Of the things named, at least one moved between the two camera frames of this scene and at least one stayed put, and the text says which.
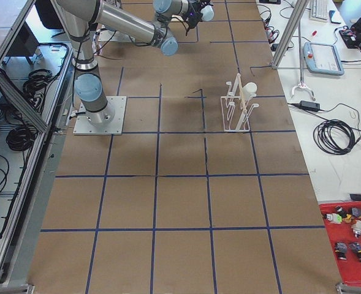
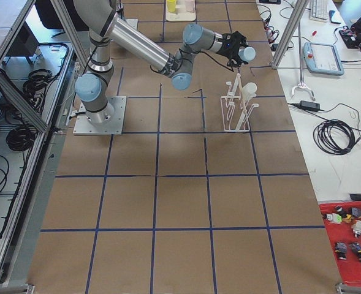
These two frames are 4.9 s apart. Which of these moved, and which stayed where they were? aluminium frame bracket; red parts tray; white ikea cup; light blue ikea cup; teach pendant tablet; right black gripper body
Moved: right black gripper body; light blue ikea cup
Stayed: aluminium frame bracket; teach pendant tablet; red parts tray; white ikea cup
